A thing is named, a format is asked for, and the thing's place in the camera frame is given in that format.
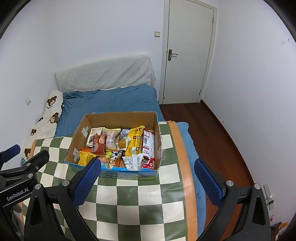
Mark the white wall socket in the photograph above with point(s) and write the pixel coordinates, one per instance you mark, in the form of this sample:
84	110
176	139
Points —
28	101

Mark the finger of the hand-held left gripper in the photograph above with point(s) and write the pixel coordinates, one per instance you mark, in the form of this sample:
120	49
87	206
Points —
38	160
10	153

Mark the red and white snack packet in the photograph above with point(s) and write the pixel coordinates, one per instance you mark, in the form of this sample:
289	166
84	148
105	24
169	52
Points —
148	143

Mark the white door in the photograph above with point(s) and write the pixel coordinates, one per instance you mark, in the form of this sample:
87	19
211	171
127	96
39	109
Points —
187	58

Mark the green checkered blanket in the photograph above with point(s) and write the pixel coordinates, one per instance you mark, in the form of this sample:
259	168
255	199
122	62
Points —
138	208

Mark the cream snack packet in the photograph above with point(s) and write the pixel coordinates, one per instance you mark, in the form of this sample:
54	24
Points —
111	139

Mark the bear print pillow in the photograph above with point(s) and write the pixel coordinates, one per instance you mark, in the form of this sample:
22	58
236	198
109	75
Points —
45	120

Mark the round pastry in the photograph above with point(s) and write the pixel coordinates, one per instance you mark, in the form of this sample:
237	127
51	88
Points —
122	143

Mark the brown snack packet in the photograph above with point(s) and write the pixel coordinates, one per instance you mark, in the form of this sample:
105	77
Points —
99	144

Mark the white light switch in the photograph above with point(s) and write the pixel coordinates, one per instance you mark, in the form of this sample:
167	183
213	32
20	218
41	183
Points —
157	34

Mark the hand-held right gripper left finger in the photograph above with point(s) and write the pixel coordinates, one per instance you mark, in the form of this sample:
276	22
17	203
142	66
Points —
86	183

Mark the large yellow snack packet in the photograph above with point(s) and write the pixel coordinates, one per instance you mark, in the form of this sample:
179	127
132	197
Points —
135	141

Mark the small red snack packet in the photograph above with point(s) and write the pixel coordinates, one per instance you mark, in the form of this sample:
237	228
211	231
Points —
148	164

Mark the cream packet with brown pictures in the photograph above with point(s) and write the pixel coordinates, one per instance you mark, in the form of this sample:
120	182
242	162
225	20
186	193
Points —
93	132

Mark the white quilted pillow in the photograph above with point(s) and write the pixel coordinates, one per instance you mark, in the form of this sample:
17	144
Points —
104	74

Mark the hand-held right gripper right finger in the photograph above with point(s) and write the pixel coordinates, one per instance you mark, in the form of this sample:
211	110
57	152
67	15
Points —
208	183

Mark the black striped snack packet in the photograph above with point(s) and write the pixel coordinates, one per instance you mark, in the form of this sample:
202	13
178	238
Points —
124	134

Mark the small yellow snack packet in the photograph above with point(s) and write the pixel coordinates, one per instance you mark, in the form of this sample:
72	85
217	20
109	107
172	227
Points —
86	158

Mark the white clear snack packet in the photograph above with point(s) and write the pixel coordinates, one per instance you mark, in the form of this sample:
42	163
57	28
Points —
133	162

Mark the cardboard box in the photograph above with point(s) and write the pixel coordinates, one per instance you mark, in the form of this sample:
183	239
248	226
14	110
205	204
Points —
115	119

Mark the white wall socket panel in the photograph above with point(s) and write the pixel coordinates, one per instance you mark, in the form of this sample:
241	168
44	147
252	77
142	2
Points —
269	194

